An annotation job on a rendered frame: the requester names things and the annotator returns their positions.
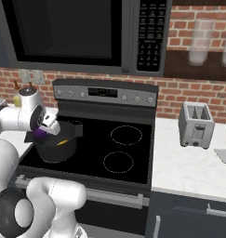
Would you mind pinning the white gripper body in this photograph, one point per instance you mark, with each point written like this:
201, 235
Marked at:
53, 128

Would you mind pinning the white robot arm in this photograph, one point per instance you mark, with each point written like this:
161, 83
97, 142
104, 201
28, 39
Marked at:
9, 119

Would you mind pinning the purple eggplant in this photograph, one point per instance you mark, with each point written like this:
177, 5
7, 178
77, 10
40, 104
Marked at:
39, 133

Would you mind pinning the yellow corn cob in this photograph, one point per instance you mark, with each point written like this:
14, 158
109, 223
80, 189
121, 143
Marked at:
62, 142

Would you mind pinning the black cooking pot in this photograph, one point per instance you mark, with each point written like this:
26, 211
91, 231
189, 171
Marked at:
57, 150

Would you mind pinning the silver stove knob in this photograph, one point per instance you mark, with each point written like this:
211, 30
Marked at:
82, 93
150, 99
59, 92
137, 98
124, 97
70, 92

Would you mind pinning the yellow bottle with brown cap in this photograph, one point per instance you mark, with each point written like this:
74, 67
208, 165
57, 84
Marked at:
16, 97

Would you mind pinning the dark bottle with brown cap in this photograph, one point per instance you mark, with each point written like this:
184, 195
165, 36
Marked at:
31, 84

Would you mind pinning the black and steel stove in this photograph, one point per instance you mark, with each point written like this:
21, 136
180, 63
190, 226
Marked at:
117, 145

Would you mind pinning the black and grey microwave oven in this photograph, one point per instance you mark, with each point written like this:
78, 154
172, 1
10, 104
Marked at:
74, 31

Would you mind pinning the black oven door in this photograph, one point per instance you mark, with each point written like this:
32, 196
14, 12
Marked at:
117, 217

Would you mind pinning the dark wooden shelf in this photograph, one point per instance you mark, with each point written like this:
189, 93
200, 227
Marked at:
179, 66

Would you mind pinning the silver toaster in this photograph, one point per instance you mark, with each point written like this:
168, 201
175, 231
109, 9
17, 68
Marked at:
195, 125

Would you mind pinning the dark blue drawer front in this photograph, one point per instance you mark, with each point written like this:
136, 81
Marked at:
192, 201

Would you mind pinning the dark blue cupboard door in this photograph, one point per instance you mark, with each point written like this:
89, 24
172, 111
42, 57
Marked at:
185, 224

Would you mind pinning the grey flat tray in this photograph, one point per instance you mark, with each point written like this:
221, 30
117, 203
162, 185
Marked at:
224, 156

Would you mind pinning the grey wall power outlet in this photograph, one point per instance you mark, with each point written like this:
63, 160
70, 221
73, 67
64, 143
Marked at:
32, 76

